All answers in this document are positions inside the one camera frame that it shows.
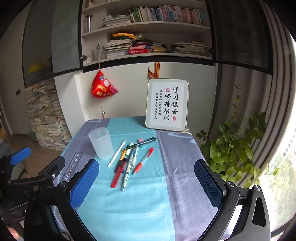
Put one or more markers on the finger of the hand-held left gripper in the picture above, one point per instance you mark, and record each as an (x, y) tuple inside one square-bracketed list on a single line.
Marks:
[(20, 155), (52, 166)]

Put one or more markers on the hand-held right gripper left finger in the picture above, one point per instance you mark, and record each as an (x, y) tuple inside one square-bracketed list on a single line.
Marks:
[(84, 183)]

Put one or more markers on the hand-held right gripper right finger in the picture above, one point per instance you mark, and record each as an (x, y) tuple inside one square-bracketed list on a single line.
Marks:
[(208, 185)]

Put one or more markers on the red pen with black clip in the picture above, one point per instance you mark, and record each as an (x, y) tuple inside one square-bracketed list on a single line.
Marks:
[(116, 177)]

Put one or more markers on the pale green gel pen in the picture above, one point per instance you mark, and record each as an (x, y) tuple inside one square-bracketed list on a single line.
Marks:
[(126, 179)]

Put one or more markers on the translucent plastic cup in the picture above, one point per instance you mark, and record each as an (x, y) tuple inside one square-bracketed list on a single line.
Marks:
[(101, 143)]

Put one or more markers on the white slim pen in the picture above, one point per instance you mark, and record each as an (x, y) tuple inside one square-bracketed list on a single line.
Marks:
[(116, 153)]

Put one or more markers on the orange pen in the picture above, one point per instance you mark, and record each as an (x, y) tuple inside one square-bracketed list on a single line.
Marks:
[(122, 155)]

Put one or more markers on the red gel pen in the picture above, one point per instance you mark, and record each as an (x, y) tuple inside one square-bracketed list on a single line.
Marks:
[(138, 167)]

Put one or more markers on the clear gel pen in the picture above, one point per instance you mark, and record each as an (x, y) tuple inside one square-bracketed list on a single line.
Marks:
[(134, 154)]

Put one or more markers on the green highlighter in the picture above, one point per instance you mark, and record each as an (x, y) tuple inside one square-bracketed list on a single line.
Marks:
[(130, 145)]

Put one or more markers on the pink and teal eraser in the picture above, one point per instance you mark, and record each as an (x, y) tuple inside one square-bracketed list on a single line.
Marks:
[(140, 140)]

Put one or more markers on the green leafy plant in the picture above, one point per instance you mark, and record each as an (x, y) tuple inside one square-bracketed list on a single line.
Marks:
[(231, 148)]

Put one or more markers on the tall pile of worn books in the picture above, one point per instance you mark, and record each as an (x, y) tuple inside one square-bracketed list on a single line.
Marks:
[(48, 120)]

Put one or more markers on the yellow cloth item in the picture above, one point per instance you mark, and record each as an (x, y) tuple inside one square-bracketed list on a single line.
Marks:
[(35, 68)]

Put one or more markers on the framed calligraphy sign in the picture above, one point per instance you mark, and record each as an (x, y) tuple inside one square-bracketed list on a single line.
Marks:
[(166, 104)]

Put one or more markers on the red pyramid hanging ornament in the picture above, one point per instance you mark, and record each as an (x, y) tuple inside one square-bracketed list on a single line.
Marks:
[(103, 87)]

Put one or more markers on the frosted glass cabinet door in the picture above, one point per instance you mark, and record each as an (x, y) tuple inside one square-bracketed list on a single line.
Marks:
[(60, 37)]

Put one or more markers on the grey curtain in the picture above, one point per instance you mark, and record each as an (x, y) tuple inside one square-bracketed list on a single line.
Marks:
[(266, 69)]

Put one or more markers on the stack of pale books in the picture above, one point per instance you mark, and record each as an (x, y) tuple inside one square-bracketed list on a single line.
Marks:
[(118, 48)]

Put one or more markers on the wide stack of grey books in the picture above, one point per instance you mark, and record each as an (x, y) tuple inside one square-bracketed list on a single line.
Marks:
[(188, 48)]

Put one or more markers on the stack of red books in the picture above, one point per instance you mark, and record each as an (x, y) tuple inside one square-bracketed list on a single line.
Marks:
[(140, 50)]

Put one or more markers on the small stack of books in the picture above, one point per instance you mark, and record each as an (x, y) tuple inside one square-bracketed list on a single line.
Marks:
[(159, 47)]

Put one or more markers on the metal flask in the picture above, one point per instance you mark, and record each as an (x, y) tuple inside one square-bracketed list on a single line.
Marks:
[(88, 23)]

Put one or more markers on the yellow flower garland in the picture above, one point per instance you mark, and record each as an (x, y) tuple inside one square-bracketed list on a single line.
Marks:
[(123, 36)]

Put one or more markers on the dark glass cabinet door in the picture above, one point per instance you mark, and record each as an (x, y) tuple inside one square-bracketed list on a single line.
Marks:
[(240, 32)]

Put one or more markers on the stack of white booklets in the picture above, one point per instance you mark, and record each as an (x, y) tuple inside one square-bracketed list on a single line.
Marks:
[(115, 21)]

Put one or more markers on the white bookshelf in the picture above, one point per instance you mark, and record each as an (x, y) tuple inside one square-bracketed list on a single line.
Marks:
[(148, 27)]

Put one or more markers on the row of upright books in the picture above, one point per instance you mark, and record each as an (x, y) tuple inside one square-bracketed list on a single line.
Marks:
[(166, 14)]

